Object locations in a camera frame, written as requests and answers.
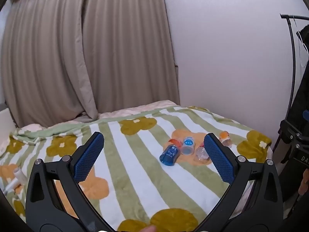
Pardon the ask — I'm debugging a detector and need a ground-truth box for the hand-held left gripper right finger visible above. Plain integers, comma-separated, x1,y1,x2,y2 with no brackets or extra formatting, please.
193,133,283,232

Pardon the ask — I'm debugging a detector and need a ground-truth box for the clear bottle with orange cap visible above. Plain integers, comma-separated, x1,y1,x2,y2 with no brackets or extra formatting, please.
219,131,233,147

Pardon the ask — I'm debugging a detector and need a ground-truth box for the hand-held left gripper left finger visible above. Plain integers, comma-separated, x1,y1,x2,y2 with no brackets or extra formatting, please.
25,132,114,232

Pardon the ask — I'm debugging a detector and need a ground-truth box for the clear bottle with red cap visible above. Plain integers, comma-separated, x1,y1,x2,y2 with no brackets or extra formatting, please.
194,144,210,162

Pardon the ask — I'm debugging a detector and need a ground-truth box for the red plastic cup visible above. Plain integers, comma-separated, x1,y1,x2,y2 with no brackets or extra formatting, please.
168,138,183,149

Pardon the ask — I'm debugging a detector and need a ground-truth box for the beige curtain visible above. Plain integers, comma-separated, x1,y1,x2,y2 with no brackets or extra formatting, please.
1,0,180,128

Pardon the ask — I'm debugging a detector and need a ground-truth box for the dark blue plastic bottle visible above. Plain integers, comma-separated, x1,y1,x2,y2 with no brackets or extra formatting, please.
159,143,181,167

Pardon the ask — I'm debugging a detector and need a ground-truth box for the dark hanging garment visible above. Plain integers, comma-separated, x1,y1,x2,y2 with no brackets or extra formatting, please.
290,24,309,126

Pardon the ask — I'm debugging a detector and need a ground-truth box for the white lint roller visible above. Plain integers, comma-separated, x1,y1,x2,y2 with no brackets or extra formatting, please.
3,168,26,195

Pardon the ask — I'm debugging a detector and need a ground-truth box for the floral striped blanket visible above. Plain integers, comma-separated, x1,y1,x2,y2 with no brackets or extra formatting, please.
0,106,273,232

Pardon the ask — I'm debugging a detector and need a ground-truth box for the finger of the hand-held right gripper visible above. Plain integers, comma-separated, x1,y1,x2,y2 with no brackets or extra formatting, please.
279,119,302,146

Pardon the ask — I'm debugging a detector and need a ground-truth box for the cream bed sheet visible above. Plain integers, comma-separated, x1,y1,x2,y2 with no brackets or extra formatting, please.
0,100,181,150

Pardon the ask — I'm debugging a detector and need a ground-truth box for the black clothes rack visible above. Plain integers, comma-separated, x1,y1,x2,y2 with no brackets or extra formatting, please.
280,14,309,122

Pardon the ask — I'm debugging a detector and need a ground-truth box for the person's right forearm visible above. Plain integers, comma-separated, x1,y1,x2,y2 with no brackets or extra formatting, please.
298,180,309,197

